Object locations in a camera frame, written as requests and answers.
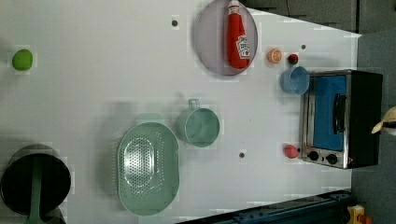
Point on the yellow banana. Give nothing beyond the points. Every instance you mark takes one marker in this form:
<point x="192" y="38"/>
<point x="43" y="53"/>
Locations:
<point x="387" y="123"/>

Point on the black toaster oven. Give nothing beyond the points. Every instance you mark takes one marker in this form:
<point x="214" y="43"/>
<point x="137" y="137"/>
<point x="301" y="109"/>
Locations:
<point x="340" y="110"/>

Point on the green perforated colander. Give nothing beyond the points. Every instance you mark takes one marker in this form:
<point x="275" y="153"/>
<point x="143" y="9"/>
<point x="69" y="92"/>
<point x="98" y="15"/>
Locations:
<point x="148" y="175"/>

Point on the purple round plate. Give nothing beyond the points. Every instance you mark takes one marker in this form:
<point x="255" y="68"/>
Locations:
<point x="210" y="37"/>

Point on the red ketchup bottle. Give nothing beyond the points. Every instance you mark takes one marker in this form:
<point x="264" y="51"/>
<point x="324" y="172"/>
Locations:
<point x="238" y="50"/>

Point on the orange slice toy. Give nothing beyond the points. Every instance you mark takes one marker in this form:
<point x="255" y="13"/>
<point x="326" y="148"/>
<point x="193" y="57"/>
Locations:
<point x="274" y="55"/>

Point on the pink red fruit toy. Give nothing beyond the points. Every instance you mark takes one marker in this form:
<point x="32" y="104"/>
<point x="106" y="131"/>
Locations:
<point x="291" y="151"/>

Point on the blue bowl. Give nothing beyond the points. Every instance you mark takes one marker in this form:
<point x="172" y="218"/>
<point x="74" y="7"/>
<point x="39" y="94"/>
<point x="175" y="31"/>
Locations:
<point x="295" y="80"/>

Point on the small red strawberry toy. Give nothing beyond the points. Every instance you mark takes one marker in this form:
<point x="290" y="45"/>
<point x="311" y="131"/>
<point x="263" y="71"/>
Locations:
<point x="293" y="59"/>

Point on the green lime toy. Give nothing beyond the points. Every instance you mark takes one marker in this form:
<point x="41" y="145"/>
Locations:
<point x="22" y="60"/>

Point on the green ladle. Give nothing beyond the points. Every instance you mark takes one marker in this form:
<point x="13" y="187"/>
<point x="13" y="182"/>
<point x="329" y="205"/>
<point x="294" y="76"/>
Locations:
<point x="34" y="216"/>

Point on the black pot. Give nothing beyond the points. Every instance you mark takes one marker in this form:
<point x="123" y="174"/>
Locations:
<point x="16" y="181"/>

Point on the green cup with handle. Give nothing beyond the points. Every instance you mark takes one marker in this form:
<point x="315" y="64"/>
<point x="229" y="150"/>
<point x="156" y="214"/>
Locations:
<point x="197" y="125"/>

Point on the blue metal frame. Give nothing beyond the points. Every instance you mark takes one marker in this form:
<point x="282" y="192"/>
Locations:
<point x="326" y="208"/>

